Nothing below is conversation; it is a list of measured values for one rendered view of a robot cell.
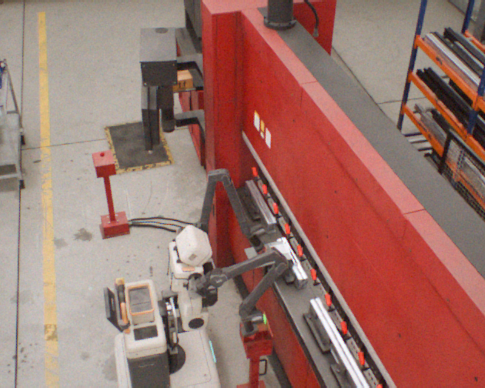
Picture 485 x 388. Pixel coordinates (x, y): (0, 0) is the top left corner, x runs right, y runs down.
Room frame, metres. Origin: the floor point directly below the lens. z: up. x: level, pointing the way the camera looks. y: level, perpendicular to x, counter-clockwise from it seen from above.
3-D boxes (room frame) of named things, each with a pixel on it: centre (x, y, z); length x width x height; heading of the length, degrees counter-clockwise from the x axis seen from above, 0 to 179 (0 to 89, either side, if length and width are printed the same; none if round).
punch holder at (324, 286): (2.49, -0.50, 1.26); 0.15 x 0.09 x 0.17; 19
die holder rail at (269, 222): (3.55, -0.13, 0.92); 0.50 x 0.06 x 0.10; 19
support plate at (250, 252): (2.98, -0.17, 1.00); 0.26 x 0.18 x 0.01; 109
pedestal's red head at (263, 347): (2.52, -0.09, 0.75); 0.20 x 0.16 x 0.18; 14
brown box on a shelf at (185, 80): (5.17, 0.59, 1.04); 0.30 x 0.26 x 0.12; 15
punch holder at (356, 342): (2.11, -0.63, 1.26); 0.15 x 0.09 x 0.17; 19
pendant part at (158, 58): (4.06, 0.59, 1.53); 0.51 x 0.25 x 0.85; 7
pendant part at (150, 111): (4.00, 0.67, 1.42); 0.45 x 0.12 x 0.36; 7
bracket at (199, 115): (4.17, 0.38, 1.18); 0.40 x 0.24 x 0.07; 19
